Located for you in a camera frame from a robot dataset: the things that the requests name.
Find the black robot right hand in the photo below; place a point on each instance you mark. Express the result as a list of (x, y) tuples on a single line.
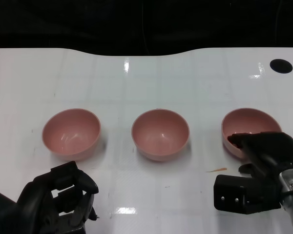
[(271, 148)]

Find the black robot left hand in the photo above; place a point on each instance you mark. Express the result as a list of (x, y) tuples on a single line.
[(39, 195)]

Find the pink plastic bowl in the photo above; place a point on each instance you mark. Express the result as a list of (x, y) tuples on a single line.
[(251, 122), (70, 136), (160, 136)]

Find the silver grey robot right arm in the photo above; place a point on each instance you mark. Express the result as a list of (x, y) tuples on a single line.
[(291, 187)]

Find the orange sliver scrap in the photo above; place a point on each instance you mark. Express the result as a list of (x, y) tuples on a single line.
[(217, 169)]

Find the black round table grommet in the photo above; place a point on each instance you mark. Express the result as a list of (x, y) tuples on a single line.
[(280, 65)]

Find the black backdrop cloth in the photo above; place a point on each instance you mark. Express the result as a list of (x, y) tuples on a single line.
[(88, 22)]

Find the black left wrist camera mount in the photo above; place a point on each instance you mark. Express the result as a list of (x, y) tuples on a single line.
[(0, 212)]

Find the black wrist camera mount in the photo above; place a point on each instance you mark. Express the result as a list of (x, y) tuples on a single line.
[(236, 197), (0, 212)]

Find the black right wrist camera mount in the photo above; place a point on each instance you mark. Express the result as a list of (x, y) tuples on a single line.
[(236, 197)]

